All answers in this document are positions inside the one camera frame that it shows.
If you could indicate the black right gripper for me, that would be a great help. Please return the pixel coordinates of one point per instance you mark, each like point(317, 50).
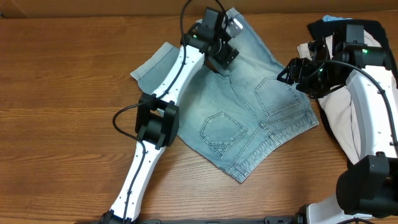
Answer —
point(296, 72)

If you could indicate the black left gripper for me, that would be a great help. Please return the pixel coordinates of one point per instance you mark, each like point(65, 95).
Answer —
point(226, 55)

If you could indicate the light blue denim shorts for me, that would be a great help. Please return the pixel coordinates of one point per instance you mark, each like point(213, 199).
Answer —
point(236, 116)

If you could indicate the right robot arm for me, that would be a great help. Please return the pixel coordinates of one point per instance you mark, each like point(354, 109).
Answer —
point(368, 189)

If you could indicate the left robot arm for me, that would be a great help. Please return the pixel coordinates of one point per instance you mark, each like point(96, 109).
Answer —
point(157, 119)

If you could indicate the black folded garment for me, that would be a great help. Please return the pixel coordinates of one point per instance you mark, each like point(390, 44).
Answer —
point(379, 28)

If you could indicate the small blue cloth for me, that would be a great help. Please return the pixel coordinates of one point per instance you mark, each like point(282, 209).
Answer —
point(328, 18)

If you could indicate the beige folded garment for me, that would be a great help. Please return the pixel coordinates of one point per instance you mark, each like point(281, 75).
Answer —
point(339, 110)

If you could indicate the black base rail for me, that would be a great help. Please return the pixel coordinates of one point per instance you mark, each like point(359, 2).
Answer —
point(217, 221)

